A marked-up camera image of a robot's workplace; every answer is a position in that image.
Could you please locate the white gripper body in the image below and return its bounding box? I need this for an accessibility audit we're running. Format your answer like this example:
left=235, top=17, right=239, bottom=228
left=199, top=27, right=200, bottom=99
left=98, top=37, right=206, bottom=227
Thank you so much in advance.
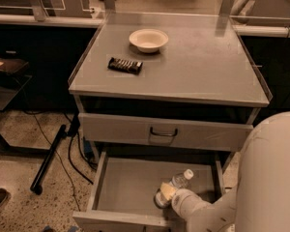
left=171, top=188, right=210, bottom=219

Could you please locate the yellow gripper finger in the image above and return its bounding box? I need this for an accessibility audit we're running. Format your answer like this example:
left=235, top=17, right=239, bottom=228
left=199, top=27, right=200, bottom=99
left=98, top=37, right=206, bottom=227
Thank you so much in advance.
left=160, top=182, right=177, bottom=200

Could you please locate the clear plastic water bottle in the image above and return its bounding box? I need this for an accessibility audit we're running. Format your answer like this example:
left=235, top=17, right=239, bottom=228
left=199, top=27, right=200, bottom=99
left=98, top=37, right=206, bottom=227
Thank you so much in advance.
left=154, top=169, right=194, bottom=209

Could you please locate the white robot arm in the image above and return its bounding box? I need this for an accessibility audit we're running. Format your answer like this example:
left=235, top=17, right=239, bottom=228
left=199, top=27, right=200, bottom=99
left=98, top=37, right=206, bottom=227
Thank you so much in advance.
left=161, top=111, right=290, bottom=232

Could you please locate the open lower drawer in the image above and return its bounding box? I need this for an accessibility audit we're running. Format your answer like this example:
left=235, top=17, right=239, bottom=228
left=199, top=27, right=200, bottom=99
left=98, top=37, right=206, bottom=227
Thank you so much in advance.
left=73, top=151, right=223, bottom=232

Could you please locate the closed upper drawer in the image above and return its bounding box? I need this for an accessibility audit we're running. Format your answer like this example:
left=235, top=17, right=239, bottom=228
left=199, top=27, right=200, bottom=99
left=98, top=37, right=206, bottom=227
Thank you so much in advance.
left=78, top=113, right=253, bottom=152

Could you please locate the grey drawer cabinet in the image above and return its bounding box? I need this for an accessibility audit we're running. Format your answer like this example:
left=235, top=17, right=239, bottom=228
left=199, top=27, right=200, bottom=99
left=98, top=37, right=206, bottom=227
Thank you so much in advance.
left=69, top=13, right=272, bottom=154

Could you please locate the dark snack bar wrapper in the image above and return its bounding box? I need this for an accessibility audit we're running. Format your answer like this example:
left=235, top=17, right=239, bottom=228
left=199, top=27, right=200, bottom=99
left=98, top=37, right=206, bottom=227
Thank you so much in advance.
left=107, top=57, right=143, bottom=74

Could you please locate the black metal bar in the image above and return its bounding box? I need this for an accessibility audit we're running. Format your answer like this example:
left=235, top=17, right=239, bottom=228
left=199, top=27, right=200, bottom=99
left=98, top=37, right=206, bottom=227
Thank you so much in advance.
left=30, top=125, right=66, bottom=195

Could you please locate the white bowl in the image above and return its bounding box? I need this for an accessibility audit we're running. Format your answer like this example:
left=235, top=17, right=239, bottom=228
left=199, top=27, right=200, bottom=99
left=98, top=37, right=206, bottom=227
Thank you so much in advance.
left=129, top=29, right=169, bottom=53

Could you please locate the dark side table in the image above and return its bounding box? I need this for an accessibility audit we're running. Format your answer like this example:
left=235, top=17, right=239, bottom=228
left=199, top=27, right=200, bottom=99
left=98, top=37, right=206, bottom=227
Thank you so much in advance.
left=0, top=75, right=48, bottom=158

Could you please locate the black floor cable left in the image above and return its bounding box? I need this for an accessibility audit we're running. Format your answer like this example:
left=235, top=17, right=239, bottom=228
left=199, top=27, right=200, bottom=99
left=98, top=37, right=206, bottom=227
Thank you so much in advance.
left=22, top=109, right=98, bottom=211

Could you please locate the white horizontal rail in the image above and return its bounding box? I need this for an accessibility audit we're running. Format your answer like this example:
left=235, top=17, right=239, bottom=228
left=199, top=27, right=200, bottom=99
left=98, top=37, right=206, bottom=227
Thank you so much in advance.
left=0, top=14, right=103, bottom=28

